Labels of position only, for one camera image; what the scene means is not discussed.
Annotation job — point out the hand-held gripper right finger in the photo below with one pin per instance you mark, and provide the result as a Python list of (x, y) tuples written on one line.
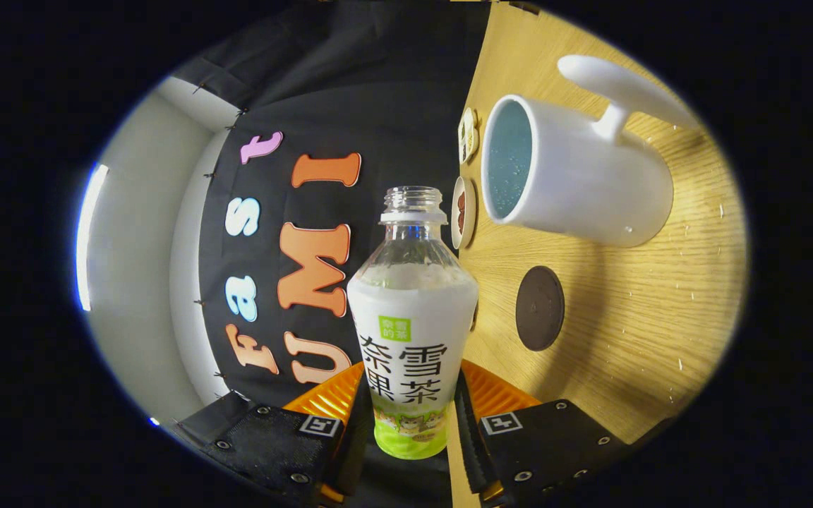
[(470, 451)]

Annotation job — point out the large ceiling light panel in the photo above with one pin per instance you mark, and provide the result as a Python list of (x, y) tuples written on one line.
[(89, 233)]

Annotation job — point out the black backdrop cloth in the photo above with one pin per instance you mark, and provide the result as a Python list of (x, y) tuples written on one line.
[(392, 106)]

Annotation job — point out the clear juice bottle white label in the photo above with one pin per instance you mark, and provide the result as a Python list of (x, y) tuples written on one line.
[(413, 317)]

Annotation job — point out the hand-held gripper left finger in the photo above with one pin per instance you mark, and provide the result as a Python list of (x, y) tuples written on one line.
[(353, 451)]

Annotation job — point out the wooden table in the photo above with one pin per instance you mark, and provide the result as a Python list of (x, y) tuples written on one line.
[(625, 317)]

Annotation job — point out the white divided snack plate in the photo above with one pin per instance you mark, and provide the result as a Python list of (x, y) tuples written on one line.
[(468, 135)]

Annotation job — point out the dark brown round coaster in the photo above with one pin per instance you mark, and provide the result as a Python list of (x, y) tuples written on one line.
[(540, 308)]

